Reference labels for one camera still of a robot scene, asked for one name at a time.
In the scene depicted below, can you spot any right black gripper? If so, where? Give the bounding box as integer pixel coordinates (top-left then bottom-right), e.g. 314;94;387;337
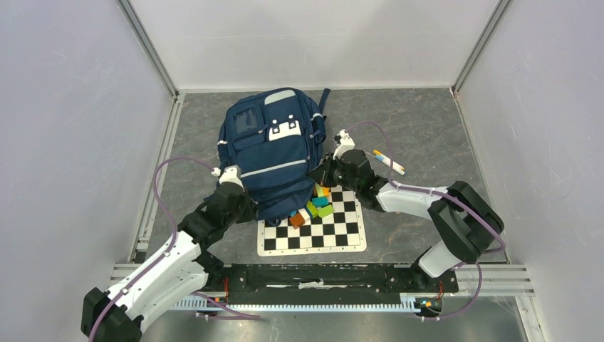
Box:
309;151;360;192

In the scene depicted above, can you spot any blue white marker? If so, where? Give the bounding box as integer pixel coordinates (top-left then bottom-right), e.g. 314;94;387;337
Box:
377;155;406;177

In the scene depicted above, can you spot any navy blue backpack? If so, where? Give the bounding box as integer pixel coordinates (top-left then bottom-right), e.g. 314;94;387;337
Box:
217;88;330;227

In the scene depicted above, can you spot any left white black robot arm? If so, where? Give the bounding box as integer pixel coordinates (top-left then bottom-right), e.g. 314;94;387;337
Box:
80;182;255;341

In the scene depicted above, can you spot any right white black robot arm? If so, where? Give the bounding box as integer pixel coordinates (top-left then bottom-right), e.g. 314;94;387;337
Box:
308;149;505;291

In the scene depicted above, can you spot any yellow green toy block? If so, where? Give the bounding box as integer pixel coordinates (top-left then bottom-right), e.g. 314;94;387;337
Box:
314;184;325;197

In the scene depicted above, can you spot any teal toy block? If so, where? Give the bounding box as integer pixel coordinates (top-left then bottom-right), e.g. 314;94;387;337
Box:
311;196;330;207

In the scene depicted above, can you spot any yellow tipped white marker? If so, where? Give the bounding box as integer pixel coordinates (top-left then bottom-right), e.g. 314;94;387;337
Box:
373;149;406;172

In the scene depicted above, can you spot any brown orange toy block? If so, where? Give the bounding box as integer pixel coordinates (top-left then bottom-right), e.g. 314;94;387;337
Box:
289;212;306;229

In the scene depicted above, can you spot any black and white chessboard mat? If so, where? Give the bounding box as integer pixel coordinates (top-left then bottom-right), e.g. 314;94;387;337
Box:
257;186;367;257

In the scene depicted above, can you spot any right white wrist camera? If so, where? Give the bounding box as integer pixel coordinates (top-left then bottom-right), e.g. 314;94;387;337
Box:
333;129;355;160

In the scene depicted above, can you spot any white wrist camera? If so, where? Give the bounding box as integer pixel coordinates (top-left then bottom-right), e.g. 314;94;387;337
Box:
333;129;355;160
211;165;244;190

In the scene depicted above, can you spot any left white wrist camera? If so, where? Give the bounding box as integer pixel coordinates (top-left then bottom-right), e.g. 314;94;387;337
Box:
211;165;244;190

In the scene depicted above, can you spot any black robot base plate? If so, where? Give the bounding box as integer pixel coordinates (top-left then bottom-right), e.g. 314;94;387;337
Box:
200;264;459;305

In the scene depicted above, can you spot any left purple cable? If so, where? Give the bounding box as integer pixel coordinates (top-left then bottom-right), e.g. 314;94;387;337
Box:
88;156;263;342

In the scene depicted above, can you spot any aluminium frame rail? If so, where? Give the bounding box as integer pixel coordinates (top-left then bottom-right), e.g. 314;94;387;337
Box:
111;264;534;315

